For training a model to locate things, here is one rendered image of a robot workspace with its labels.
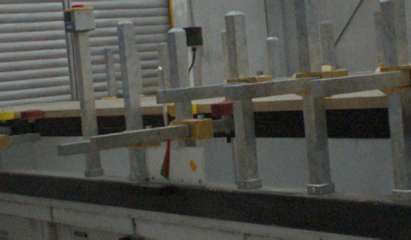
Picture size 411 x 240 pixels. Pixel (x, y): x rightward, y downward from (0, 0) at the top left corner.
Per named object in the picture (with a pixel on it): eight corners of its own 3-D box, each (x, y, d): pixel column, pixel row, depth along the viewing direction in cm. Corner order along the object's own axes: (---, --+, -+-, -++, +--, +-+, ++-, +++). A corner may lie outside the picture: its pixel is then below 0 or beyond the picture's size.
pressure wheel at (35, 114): (27, 138, 356) (24, 108, 356) (47, 137, 355) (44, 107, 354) (20, 140, 348) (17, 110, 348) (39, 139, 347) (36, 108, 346)
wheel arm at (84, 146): (63, 159, 245) (61, 143, 245) (57, 159, 248) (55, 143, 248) (194, 140, 271) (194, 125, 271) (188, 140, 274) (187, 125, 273)
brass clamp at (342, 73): (331, 94, 196) (329, 71, 195) (289, 96, 206) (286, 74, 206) (352, 92, 199) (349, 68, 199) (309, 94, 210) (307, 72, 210)
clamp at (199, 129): (198, 140, 237) (197, 120, 236) (169, 139, 248) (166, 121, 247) (216, 137, 240) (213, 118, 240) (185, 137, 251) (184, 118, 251)
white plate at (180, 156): (204, 186, 236) (200, 147, 236) (148, 182, 257) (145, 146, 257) (206, 186, 237) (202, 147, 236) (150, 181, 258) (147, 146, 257)
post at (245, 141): (251, 209, 224) (232, 11, 221) (241, 208, 227) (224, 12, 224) (261, 206, 226) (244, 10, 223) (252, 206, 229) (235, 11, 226)
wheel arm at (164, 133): (97, 153, 223) (96, 134, 223) (90, 152, 226) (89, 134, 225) (238, 132, 249) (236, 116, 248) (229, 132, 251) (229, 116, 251)
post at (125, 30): (138, 188, 264) (122, 20, 261) (131, 187, 267) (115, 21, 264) (148, 186, 266) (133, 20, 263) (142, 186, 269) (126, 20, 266)
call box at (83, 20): (76, 33, 280) (73, 7, 279) (64, 35, 285) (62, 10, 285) (96, 32, 284) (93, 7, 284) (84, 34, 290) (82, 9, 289)
